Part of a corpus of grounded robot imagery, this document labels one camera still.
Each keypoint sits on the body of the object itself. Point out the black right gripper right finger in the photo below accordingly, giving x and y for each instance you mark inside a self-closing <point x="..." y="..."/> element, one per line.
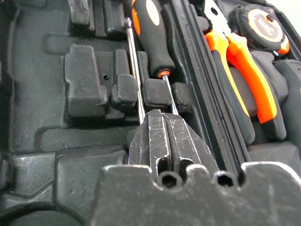
<point x="188" y="141"/>

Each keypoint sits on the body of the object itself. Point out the black orange tape measure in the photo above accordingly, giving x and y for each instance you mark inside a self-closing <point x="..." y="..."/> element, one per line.
<point x="263" y="26"/>

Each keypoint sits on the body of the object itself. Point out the silver screwdriver shaft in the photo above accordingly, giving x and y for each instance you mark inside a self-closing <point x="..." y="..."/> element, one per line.
<point x="134" y="66"/>

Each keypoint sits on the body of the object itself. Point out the black fabric pouch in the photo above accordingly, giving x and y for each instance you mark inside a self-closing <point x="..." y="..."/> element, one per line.
<point x="40" y="82"/>

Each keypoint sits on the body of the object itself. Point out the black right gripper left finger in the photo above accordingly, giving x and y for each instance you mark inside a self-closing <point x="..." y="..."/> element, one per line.
<point x="150" y="139"/>

